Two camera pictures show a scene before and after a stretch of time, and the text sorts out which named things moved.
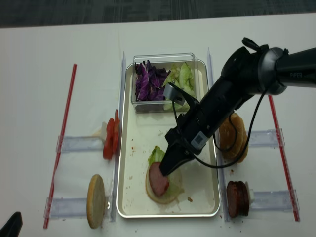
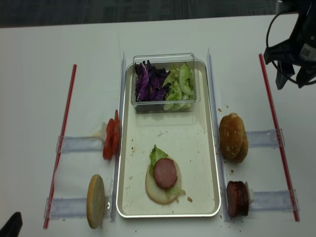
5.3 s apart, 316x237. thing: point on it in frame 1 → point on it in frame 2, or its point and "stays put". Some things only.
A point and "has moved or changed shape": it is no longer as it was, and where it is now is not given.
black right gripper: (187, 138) → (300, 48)
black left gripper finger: (12, 227) stays put
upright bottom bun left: (96, 202) stays put
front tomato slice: (108, 139) stays put
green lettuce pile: (181, 75) stays put
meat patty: (159, 182) has moved or changed shape
